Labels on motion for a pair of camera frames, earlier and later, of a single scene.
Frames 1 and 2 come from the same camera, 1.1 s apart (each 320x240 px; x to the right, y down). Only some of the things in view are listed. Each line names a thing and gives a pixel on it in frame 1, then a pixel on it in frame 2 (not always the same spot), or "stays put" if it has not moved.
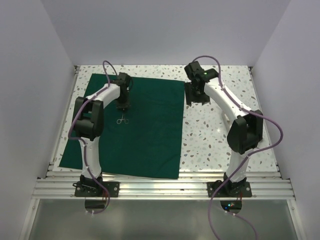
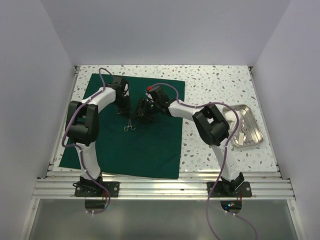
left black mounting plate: [96, 189] stays put
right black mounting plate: [242, 189] stays put
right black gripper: [204, 99] to [147, 117]
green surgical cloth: [143, 140] stays put
